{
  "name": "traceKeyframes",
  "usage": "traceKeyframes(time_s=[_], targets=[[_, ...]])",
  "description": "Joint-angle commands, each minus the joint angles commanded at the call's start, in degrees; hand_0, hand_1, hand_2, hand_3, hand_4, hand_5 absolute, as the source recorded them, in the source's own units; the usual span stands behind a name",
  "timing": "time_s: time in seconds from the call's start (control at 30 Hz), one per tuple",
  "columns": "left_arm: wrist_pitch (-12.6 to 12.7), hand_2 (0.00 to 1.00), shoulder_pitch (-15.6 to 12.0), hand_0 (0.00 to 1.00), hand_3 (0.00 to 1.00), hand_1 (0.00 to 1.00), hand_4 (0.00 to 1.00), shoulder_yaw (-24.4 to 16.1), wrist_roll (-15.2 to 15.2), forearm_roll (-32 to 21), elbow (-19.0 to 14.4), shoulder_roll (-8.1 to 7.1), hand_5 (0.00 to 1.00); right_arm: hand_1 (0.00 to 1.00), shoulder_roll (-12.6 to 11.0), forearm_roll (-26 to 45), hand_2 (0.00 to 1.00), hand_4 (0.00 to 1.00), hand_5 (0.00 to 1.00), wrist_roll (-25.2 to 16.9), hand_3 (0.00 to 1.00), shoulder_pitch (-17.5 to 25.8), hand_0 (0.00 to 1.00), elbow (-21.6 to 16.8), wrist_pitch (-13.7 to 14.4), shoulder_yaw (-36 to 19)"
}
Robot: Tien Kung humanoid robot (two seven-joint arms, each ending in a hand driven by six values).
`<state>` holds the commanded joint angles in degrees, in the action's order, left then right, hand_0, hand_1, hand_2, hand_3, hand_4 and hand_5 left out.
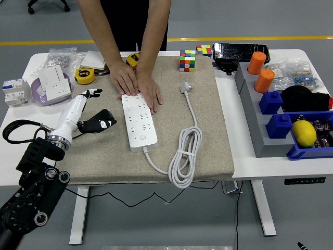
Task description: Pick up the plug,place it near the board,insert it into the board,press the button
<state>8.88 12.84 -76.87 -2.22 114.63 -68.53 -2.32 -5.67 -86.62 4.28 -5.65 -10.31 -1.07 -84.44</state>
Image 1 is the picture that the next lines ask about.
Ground beige fabric mat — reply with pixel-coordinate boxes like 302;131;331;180
60;55;235;186

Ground grey stepped block holder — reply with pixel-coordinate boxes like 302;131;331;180
234;62;297;159

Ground blue plastic bin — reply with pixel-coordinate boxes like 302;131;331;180
286;110;333;161

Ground white circuit breaker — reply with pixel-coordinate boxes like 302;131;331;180
2;79;31;107

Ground large Rubik's cube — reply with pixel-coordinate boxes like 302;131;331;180
178;49;197;73

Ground thin black plug cord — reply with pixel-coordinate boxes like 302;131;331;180
64;131;221;208

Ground clear bag of small parts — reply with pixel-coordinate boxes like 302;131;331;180
265;64;294;92

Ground black glossy case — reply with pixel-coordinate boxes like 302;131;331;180
212;42;271;65

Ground white table leg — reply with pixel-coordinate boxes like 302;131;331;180
251;180;277;237
69;186;91;246

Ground black plug adapter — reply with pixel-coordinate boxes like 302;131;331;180
89;108;117;122

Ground purple bowl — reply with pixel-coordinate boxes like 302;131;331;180
30;72;75;107

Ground black cloth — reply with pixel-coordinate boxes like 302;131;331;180
280;85;332;113

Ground dark electronic components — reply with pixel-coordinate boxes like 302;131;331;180
313;119;333;149

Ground black hanging cable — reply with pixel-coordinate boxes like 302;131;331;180
235;181;245;250

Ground white power cord with plug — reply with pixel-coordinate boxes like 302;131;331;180
142;81;203;190

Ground person's right hand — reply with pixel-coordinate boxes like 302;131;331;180
109;61;140;96

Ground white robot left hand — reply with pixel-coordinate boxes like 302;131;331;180
48;89;118;146

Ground black office chair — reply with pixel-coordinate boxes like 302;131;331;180
27;0;71;15

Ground white power strip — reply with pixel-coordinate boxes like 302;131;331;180
121;93;159;153

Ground person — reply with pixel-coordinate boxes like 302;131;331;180
99;0;170;53

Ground flat white switch panel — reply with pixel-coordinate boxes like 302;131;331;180
80;50;107;71

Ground orange cylinder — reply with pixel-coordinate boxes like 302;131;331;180
247;51;267;76
254;68;276;94

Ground yellow and black tape measure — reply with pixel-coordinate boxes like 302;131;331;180
125;52;141;70

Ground white wall socket plate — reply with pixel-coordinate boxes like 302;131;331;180
45;78;72;102

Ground black table control panel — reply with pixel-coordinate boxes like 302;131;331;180
284;177;326;185

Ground white switch panel box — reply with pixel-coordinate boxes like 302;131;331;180
37;64;66;92

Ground blue block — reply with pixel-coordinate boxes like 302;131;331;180
259;90;284;115
265;114;294;140

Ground grey bracket under table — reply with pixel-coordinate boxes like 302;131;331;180
221;181;244;195

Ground person's left hand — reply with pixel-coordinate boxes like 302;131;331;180
135;71;163;115

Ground clear bag of resistors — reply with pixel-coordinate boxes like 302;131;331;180
286;57;325;93

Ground small Rubik's cube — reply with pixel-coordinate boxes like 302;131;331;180
196;44;213;58

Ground yellow lemon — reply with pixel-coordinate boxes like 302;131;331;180
291;120;317;148

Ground clear bag of screws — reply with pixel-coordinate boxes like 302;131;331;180
46;46;86;76

